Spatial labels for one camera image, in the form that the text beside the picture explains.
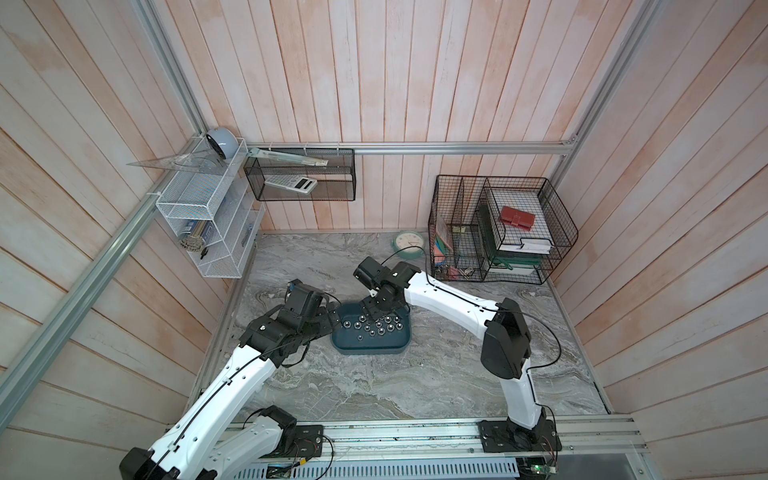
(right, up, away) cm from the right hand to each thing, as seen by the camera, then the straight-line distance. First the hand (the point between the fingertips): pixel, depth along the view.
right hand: (380, 305), depth 87 cm
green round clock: (+10, +20, +27) cm, 35 cm away
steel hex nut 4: (-2, -9, +4) cm, 11 cm away
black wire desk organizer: (+31, +27, +36) cm, 54 cm away
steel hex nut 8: (-6, -10, +4) cm, 13 cm away
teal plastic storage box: (+5, -12, +3) cm, 13 cm away
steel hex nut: (-10, -7, +6) cm, 14 cm away
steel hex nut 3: (-4, -8, +6) cm, 11 cm away
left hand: (-14, -3, -11) cm, 18 cm away
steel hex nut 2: (-7, -7, +6) cm, 12 cm away
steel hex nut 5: (0, -9, +5) cm, 10 cm away
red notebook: (+44, +27, +6) cm, 52 cm away
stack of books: (+43, +14, +8) cm, 46 cm away
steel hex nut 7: (+6, -8, +6) cm, 12 cm away
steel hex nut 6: (+3, -8, +6) cm, 10 cm away
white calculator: (-28, +39, +11) cm, 49 cm away
